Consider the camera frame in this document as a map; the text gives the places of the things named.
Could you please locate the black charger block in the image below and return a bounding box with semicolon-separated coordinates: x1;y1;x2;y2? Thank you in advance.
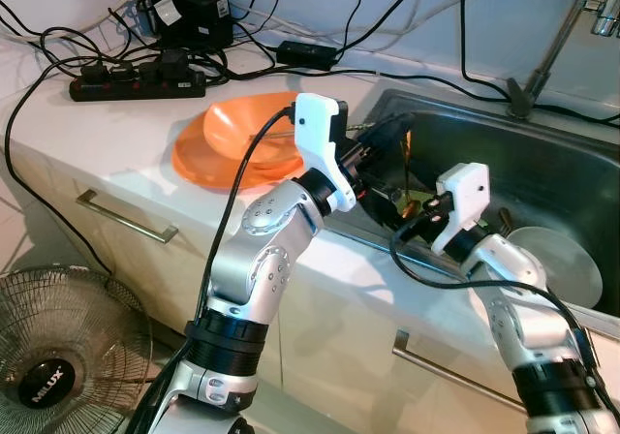
140;0;235;52

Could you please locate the wire cage floor fan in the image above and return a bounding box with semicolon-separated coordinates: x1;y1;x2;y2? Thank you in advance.
0;264;154;434

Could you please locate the orange plastic plate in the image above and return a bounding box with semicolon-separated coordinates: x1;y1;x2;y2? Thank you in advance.
172;114;309;193

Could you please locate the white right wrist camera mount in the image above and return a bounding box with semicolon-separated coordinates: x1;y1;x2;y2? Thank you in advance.
431;163;492;256

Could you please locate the orange plastic bowl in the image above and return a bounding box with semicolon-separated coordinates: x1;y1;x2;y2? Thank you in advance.
203;92;316;169

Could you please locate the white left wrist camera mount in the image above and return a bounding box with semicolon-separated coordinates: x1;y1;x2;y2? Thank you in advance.
293;93;355;212

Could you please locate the black wall cable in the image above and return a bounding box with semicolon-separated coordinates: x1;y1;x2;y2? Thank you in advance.
459;0;510;101

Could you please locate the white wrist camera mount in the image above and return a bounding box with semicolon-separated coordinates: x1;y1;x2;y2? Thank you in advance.
293;93;355;212
431;163;492;256

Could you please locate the white plate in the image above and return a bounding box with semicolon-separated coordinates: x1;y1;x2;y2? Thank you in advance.
504;226;604;309

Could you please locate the black hanging power cable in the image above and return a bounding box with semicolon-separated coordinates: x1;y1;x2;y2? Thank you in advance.
3;61;112;275

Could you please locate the black power strip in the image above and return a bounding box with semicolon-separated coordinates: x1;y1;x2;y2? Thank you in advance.
68;49;209;103

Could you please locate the cream kitchen cabinet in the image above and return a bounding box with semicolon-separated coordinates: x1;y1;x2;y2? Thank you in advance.
0;148;620;434

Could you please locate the small black adapter brick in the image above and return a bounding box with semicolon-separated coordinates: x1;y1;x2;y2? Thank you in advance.
276;40;340;70

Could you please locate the metal sink faucet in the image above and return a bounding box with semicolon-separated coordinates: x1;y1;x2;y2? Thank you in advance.
504;0;620;121

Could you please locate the stainless steel sink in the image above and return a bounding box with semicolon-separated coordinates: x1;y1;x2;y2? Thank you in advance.
334;87;620;319

